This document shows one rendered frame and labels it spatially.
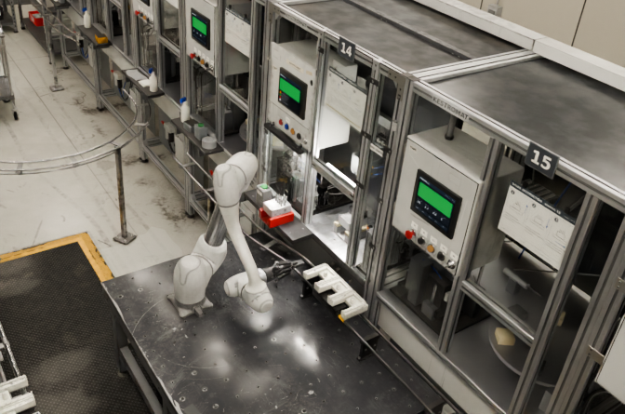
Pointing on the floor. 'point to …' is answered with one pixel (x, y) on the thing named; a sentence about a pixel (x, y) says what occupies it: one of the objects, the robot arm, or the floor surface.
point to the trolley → (6, 78)
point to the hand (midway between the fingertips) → (297, 263)
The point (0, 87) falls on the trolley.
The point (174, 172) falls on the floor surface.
